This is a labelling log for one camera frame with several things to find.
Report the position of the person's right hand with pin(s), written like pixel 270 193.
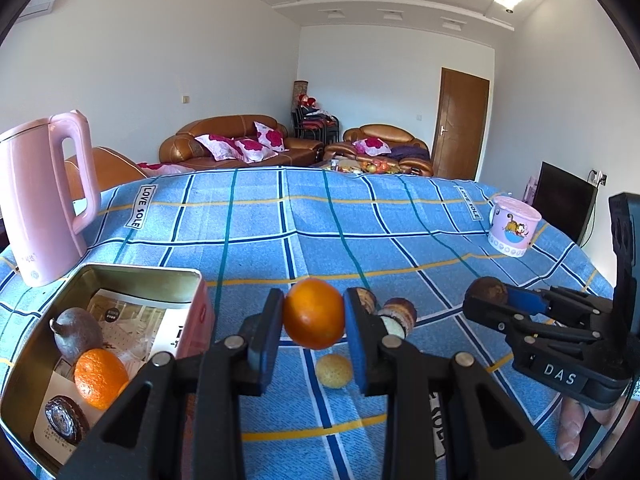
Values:
pixel 567 430

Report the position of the brown wooden door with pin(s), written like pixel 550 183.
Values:
pixel 460 125

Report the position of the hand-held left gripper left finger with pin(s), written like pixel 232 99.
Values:
pixel 267 332

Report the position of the pink printed cloth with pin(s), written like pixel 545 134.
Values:
pixel 160 168

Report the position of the brown leather recliner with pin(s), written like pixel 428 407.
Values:
pixel 115 167

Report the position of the pink cartoon cup with lid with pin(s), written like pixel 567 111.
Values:
pixel 512 230

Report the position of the stacked dark chairs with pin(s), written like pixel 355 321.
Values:
pixel 315 127

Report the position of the brown leather sofa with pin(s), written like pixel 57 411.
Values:
pixel 225 124

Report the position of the wall socket with plug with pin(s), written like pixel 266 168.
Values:
pixel 598 177

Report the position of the purple cloth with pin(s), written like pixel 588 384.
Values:
pixel 410 152

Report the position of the coffee table with snacks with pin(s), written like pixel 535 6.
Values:
pixel 365 166

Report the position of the large bumpy orange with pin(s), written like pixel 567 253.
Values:
pixel 100 377

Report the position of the pink electric kettle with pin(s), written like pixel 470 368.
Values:
pixel 35 200

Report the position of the small yellow-green round fruit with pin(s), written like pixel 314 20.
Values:
pixel 334 371

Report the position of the black television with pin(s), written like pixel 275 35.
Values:
pixel 562 200

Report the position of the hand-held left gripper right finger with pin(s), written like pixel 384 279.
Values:
pixel 357 342

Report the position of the red plush toy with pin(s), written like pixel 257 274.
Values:
pixel 307 101

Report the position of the brown leather armchair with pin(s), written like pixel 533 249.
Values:
pixel 380 131

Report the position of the small layered dessert jar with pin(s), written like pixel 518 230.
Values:
pixel 400 316
pixel 367 300

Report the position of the tall patterned floor vase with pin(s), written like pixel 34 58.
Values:
pixel 300 89

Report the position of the printed paper leaflet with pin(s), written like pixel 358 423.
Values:
pixel 145 320

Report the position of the dark mangosteen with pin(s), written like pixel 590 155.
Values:
pixel 489 288

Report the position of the white wall air conditioner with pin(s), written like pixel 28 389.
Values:
pixel 42 2

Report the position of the small dark orange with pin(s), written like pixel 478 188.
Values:
pixel 314 312

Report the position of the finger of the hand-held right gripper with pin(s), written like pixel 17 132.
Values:
pixel 487 312
pixel 525 300

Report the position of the blue checked tablecloth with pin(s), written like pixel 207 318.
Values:
pixel 300 230

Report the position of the white pillow with magenta flowers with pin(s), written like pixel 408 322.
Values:
pixel 255 150
pixel 270 135
pixel 372 146
pixel 215 146

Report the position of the dark round pastry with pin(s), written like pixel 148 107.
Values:
pixel 65 419

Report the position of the pink rectangular tin box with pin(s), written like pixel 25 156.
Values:
pixel 197 320

